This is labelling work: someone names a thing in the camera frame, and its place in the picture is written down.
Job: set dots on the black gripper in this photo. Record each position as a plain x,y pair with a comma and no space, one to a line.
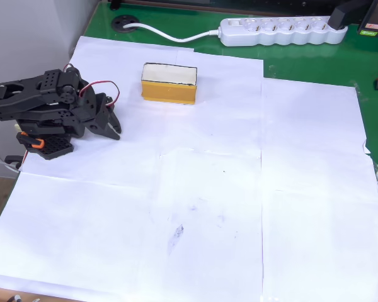
98,125

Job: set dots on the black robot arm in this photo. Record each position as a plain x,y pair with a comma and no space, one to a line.
34,100

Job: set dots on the yellow rectangular box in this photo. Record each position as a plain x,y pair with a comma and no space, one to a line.
168,91

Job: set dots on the orange table clamp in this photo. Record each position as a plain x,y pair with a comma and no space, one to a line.
36,144

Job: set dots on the black clamp knob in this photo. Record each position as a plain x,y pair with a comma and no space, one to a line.
12,160

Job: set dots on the white paper sheet cover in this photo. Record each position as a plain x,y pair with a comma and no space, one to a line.
208,204

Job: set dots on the white power strip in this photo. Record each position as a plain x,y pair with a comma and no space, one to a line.
283,33

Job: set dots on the black power adapter plug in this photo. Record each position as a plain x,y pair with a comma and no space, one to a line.
343,14

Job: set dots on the dark box with green label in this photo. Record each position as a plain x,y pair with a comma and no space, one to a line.
376,30

